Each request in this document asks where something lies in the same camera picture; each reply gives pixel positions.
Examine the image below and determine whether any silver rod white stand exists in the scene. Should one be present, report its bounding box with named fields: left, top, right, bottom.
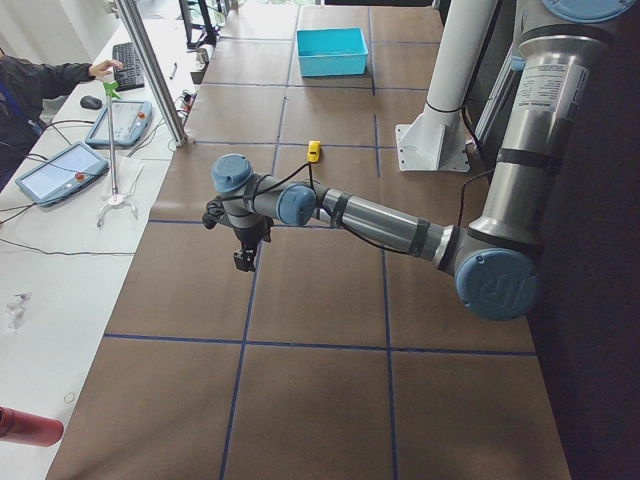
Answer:
left=97, top=74, right=138, bottom=229

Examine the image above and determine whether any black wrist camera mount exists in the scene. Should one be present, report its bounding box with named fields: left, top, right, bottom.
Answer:
left=202, top=196, right=232, bottom=230

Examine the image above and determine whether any red cylinder bottle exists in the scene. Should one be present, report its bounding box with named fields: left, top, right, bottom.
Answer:
left=1, top=407, right=64, bottom=447

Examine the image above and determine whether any black computer keyboard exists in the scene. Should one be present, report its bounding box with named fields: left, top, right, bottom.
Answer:
left=112, top=42, right=145, bottom=91

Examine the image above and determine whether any far teach pendant tablet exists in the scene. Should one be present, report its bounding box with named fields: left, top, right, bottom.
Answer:
left=85, top=100, right=153, bottom=149

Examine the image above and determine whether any light blue plastic bin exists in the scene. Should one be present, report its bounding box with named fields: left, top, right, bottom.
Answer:
left=296, top=28, right=369, bottom=78

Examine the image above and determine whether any near teach pendant tablet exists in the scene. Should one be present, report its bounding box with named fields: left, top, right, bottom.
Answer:
left=15, top=142, right=109, bottom=207

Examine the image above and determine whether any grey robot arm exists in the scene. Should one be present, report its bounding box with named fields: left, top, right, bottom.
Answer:
left=203, top=1, right=633, bottom=321

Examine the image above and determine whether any teach pendant tablet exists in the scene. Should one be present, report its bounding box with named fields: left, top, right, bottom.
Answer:
left=15, top=142, right=109, bottom=207
left=85, top=100, right=153, bottom=149

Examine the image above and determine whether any black computer mouse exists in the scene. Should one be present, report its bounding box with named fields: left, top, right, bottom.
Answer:
left=80, top=95, right=103, bottom=110

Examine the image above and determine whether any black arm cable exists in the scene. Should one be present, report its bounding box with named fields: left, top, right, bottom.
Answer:
left=219, top=158, right=501, bottom=254

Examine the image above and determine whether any person dark sleeve forearm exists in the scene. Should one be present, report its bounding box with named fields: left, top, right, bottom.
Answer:
left=1, top=55, right=95, bottom=174

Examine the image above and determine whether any white pillar mount base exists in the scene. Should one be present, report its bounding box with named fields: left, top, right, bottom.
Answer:
left=395, top=0, right=497, bottom=172

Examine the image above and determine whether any aluminium frame post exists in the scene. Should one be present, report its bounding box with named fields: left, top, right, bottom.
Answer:
left=115, top=0, right=187, bottom=147

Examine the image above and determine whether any person hand at keyboard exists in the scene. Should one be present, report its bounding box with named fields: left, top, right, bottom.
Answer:
left=88, top=59, right=123, bottom=79

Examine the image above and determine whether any yellow beetle toy car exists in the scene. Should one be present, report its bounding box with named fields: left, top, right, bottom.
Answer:
left=306, top=140, right=321, bottom=163

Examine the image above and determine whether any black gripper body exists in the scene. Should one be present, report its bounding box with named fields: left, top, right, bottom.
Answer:
left=232, top=223, right=272, bottom=250

